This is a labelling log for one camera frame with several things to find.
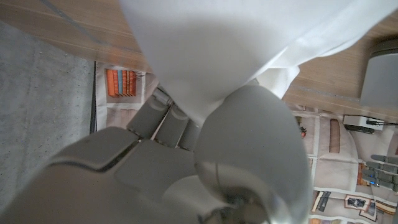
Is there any grey closed laptop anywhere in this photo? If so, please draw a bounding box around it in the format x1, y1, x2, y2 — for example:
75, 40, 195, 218
359, 39, 398, 110

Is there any black power strip cable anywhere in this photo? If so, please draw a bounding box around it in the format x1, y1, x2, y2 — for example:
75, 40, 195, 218
366, 119, 398, 127

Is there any white power strip with adapters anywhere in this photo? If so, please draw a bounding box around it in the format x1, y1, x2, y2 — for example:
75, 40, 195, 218
342, 114, 386, 134

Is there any black backdrop stand pole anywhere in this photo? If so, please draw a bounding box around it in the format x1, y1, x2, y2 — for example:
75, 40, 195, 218
89, 60, 98, 134

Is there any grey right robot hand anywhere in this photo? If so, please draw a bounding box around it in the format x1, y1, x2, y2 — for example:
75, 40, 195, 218
0, 85, 313, 224

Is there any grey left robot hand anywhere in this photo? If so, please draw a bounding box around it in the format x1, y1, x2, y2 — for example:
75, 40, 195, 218
361, 153, 398, 193

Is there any printed bookshelf backdrop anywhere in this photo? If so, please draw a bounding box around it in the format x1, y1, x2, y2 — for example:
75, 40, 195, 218
95, 60, 398, 224

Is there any white cloth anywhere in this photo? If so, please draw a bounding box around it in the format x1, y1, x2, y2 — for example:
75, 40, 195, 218
119, 0, 398, 126

